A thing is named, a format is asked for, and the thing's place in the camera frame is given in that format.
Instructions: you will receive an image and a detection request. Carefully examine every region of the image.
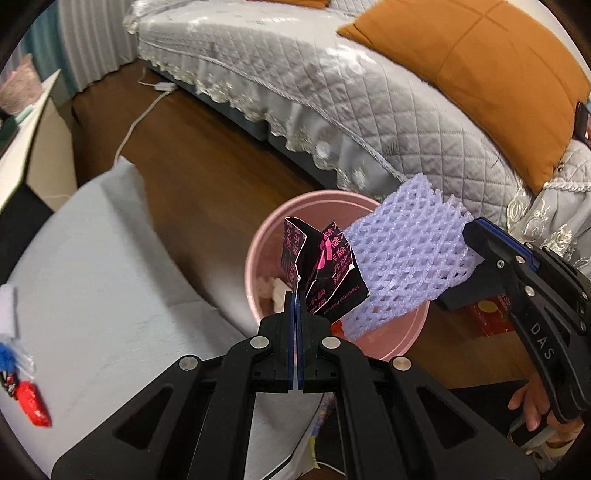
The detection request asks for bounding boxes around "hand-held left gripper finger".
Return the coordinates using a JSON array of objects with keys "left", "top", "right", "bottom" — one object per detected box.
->
[
  {"left": 295, "top": 294, "right": 541, "bottom": 480},
  {"left": 51, "top": 291, "right": 296, "bottom": 480}
]

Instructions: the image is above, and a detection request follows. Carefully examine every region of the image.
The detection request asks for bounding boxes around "grey quilted sofa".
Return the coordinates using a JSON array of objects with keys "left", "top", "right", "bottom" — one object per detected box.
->
[{"left": 122, "top": 0, "right": 591, "bottom": 273}]

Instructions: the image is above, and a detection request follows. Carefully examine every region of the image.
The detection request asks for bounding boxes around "red cardboard box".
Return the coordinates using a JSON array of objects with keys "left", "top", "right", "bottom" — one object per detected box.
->
[{"left": 466, "top": 295, "right": 518, "bottom": 337}]

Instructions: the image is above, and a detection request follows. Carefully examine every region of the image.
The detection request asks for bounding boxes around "white power strip cable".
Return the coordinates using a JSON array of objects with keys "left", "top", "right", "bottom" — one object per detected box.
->
[{"left": 113, "top": 80, "right": 177, "bottom": 169}]

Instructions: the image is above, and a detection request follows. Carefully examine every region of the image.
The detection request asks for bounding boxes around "grey cloth covered low table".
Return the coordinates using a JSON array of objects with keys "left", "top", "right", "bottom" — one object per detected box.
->
[{"left": 0, "top": 157, "right": 324, "bottom": 480}]

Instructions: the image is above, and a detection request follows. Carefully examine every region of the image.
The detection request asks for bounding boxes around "grey curtain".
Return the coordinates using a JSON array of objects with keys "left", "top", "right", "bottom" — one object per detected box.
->
[{"left": 60, "top": 0, "right": 153, "bottom": 88}]

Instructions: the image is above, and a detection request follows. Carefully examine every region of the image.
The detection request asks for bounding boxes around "red shiny packet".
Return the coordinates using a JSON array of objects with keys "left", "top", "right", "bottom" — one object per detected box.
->
[{"left": 16, "top": 381, "right": 52, "bottom": 428}]

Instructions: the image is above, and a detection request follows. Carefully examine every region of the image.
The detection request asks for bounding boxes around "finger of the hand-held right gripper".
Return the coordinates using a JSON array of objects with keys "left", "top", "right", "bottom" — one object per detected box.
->
[
  {"left": 436, "top": 262, "right": 522, "bottom": 319},
  {"left": 463, "top": 217, "right": 541, "bottom": 273}
]

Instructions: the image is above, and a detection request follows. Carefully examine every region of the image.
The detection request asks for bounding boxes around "teal curtain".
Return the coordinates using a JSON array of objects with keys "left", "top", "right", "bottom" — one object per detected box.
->
[{"left": 25, "top": 25, "right": 79, "bottom": 100}]

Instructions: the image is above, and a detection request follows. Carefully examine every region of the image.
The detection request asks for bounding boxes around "pink plastic bin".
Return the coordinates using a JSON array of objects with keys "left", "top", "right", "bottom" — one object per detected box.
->
[{"left": 245, "top": 190, "right": 431, "bottom": 361}]

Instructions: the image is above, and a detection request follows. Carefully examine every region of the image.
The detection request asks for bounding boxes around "phone with dark case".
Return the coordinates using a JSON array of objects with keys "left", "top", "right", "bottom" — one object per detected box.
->
[{"left": 573, "top": 102, "right": 591, "bottom": 151}]

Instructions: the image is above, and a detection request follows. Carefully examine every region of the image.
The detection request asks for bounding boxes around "person's right hand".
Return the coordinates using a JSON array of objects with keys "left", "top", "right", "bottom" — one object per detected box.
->
[{"left": 508, "top": 381, "right": 585, "bottom": 446}]

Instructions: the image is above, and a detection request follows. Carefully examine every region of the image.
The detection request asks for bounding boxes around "black and pink packet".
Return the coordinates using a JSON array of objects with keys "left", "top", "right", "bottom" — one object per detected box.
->
[{"left": 281, "top": 217, "right": 370, "bottom": 323}]

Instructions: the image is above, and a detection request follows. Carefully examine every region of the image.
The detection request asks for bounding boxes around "purple foam net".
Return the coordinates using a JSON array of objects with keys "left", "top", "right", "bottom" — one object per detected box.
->
[{"left": 342, "top": 173, "right": 483, "bottom": 341}]

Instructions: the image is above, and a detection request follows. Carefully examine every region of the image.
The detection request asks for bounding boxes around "large orange cushion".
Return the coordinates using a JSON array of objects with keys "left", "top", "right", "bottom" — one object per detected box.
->
[{"left": 337, "top": 0, "right": 591, "bottom": 193}]

